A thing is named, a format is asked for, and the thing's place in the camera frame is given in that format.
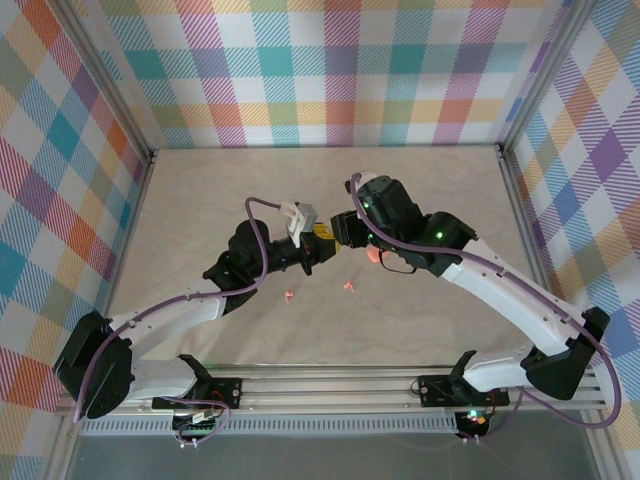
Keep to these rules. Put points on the aluminium frame post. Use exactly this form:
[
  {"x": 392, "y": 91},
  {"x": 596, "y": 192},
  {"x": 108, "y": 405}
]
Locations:
[
  {"x": 545, "y": 75},
  {"x": 107, "y": 82}
]

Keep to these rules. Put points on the green controller board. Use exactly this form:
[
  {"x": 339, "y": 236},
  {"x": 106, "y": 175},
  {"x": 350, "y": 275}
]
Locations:
[{"x": 200, "y": 425}]

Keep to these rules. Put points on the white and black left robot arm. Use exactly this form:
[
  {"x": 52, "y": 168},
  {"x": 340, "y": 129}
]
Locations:
[{"x": 165, "y": 325}]

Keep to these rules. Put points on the aluminium side rail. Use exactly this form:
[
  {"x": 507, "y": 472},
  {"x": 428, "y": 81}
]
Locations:
[
  {"x": 530, "y": 220},
  {"x": 145, "y": 180}
]

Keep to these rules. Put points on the small lit controller board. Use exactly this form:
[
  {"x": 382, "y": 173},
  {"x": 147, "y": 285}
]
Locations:
[{"x": 475, "y": 419}]

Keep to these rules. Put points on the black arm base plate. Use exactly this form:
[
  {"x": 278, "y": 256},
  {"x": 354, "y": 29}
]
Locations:
[
  {"x": 227, "y": 392},
  {"x": 435, "y": 392}
]

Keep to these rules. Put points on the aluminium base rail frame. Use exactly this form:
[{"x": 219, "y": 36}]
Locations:
[{"x": 325, "y": 387}]

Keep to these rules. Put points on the coral earbud charging case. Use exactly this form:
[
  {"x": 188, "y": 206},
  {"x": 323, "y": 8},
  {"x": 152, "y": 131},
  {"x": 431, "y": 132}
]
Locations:
[{"x": 372, "y": 256}]

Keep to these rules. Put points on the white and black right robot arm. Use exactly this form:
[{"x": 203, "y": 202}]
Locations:
[{"x": 500, "y": 295}]

